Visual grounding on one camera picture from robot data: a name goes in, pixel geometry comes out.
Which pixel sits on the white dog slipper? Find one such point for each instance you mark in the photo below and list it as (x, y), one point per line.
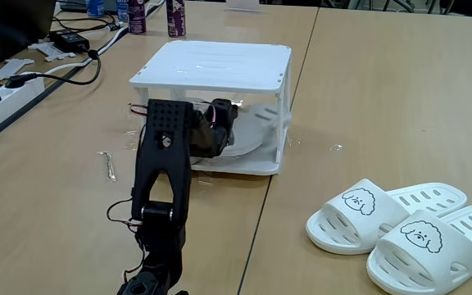
(387, 221)
(457, 262)

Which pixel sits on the white two-shelf shoe rack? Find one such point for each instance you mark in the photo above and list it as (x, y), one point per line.
(219, 65)

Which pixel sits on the white plastic rack piece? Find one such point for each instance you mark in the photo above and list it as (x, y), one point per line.
(49, 50)
(8, 67)

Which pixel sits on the purple drink can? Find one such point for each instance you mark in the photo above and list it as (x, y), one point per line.
(137, 16)
(175, 17)

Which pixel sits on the white card stand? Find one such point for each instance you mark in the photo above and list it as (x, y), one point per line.
(242, 5)

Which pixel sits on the clear tape strip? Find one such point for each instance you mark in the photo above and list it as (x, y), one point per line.
(336, 147)
(109, 168)

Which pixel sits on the blue drink can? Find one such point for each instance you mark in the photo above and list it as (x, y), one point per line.
(94, 7)
(122, 10)

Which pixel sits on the black power adapter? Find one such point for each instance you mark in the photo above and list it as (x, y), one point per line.
(70, 40)

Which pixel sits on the white power strip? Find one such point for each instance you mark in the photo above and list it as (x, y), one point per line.
(6, 104)

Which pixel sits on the black laptop screen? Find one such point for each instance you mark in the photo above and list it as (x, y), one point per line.
(14, 28)

